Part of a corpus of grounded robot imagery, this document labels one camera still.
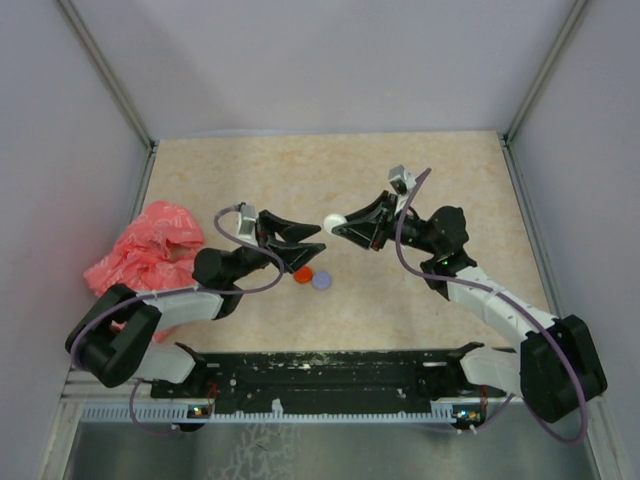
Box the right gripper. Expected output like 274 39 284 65
333 191 440 255

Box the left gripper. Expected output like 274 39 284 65
227 209 326 283

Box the orange charging case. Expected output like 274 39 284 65
293 266 314 284

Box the white charging case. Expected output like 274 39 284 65
323 213 347 234

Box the purple charging case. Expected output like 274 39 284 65
311 271 333 291

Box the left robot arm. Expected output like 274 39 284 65
65 204 326 397

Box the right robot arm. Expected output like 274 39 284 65
323 191 608 423

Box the pink plastic bag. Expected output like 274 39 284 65
83 200 206 344

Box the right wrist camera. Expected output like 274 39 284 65
388 165 416 197

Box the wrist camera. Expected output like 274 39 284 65
235 203 258 245
388 165 416 197

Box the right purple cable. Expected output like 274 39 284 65
394 167 587 445

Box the purple cable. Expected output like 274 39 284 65
69 203 287 436
394 167 587 445

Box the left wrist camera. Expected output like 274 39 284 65
235 203 258 245

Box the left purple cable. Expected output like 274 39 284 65
69 203 287 436

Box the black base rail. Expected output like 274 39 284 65
151 349 503 413

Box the grey cable duct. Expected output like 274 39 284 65
79 398 471 425

